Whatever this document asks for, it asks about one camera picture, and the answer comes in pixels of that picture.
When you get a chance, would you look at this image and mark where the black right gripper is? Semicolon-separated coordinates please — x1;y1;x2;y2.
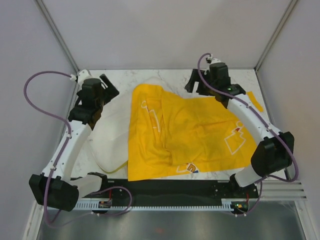
185;68;218;96

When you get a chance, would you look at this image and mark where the white pillow yellow piping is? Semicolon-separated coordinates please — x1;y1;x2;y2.
87;76;181;174

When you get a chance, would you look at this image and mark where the yellow pillowcase with logo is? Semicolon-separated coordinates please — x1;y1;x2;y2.
128;84;257;181

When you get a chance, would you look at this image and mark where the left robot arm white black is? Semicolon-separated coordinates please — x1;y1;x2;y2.
29;70;119;212

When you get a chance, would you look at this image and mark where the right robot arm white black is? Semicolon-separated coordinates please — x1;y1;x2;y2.
184;62;296;198

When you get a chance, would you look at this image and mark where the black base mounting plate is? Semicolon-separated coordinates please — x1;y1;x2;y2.
89;179;259;207

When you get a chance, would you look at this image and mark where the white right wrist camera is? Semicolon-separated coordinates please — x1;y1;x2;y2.
205;53;222;66

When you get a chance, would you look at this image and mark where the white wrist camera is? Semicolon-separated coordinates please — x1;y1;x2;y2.
205;53;222;66
69;69;92;85

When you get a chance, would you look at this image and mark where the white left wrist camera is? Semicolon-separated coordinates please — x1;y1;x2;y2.
69;69;92;85

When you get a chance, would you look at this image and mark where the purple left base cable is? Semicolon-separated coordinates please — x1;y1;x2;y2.
92;187;135;218

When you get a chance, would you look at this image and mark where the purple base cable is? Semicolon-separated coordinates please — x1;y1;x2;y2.
231;179;263;218
92;187;135;218

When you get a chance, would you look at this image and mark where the left aluminium corner post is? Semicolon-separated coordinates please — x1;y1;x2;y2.
34;0;80;73

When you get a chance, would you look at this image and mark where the aluminium corner post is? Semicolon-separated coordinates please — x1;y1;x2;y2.
254;0;300;73
34;0;80;73

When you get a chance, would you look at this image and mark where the right aluminium corner post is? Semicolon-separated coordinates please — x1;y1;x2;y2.
254;0;300;73

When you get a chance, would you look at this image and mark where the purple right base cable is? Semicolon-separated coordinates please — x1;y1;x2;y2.
231;179;263;218

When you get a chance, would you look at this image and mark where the white slotted cable duct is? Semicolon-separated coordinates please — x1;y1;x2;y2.
73;198;238;212

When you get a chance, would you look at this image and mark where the aluminium front frame rail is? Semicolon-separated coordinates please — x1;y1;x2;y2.
34;179;308;200

